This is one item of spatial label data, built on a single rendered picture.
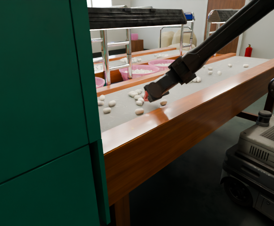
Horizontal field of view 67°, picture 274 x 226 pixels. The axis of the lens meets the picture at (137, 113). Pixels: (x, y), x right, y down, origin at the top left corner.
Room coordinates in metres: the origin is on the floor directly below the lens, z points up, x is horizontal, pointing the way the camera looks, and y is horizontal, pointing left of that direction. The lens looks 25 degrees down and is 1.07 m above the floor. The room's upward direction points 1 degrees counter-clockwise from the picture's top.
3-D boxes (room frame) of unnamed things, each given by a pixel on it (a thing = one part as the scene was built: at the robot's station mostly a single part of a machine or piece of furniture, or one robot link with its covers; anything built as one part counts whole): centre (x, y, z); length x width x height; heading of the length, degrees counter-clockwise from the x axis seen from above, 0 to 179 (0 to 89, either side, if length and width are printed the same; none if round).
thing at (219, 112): (1.07, -0.52, 0.67); 1.81 x 0.12 x 0.19; 133
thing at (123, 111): (1.22, -0.37, 0.73); 1.81 x 0.30 x 0.02; 133
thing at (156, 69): (1.36, -0.02, 0.72); 0.27 x 0.27 x 0.10
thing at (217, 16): (1.63, -0.72, 1.08); 0.62 x 0.08 x 0.07; 133
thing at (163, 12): (0.97, -0.01, 1.08); 0.62 x 0.08 x 0.07; 133
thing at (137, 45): (7.08, 0.04, 0.32); 0.42 x 0.42 x 0.63; 45
